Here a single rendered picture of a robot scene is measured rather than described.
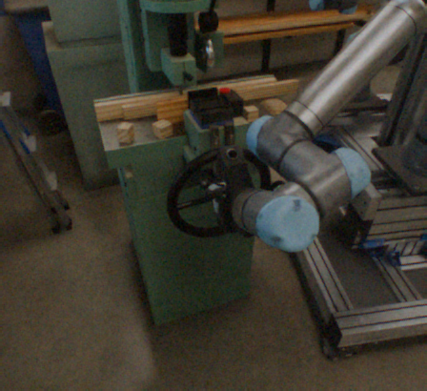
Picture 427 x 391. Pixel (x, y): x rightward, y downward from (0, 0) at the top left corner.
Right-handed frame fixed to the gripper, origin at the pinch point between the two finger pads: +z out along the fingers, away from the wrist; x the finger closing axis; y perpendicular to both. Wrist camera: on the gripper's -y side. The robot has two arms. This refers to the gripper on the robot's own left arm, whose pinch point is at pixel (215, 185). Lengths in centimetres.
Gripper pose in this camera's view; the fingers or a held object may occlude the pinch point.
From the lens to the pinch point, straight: 78.8
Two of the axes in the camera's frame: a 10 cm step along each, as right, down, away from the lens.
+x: 9.4, -2.3, 2.6
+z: -2.8, -1.0, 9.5
